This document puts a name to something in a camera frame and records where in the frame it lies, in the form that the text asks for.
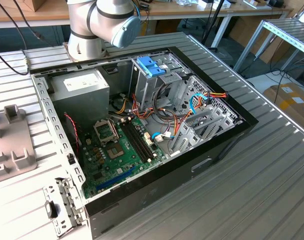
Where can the green motherboard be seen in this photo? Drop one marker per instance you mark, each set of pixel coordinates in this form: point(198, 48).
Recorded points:
point(138, 163)

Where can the white board connector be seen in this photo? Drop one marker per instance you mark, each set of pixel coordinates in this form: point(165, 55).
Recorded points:
point(148, 140)

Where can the cardboard box with labels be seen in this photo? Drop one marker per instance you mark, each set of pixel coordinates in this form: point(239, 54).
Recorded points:
point(287, 100)

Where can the grey power supply unit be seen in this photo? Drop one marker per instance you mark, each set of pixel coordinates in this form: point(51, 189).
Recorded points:
point(79, 100)

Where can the CPU socket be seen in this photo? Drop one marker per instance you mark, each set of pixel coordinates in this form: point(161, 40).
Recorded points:
point(114, 152)

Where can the small black case latch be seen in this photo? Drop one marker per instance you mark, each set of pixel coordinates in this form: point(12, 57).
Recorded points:
point(71, 159)

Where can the wooden desk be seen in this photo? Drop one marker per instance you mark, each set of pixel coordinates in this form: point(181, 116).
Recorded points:
point(164, 10)

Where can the grey parts rack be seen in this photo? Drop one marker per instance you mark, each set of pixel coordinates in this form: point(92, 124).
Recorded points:
point(14, 132)

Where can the silver metal drive cage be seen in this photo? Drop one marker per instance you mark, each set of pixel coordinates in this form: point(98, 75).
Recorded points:
point(147, 95)

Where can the black plastic lock tab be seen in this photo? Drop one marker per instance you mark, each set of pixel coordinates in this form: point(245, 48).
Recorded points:
point(50, 210)

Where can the aluminium slat table frame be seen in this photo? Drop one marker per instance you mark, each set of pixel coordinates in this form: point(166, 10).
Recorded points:
point(287, 31)

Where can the silver disk bay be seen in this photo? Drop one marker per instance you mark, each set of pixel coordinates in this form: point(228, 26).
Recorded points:
point(185, 143)

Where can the blue plastic drive bracket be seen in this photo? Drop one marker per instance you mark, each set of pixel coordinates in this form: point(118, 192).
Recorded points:
point(148, 66)

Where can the black open PC case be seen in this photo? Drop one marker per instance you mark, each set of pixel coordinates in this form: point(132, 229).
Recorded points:
point(167, 190)

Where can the blue expansion slot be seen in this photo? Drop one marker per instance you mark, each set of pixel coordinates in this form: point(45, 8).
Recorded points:
point(117, 178)

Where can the silver slot bracket latch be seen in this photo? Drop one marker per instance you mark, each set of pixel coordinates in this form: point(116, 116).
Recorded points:
point(67, 197)

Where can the small brown cardboard box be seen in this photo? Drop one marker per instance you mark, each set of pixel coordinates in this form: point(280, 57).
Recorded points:
point(37, 3)

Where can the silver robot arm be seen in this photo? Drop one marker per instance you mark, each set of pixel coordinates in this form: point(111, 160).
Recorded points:
point(104, 15)

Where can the black RAM slot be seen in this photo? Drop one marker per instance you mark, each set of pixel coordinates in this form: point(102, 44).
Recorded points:
point(134, 140)
point(139, 140)

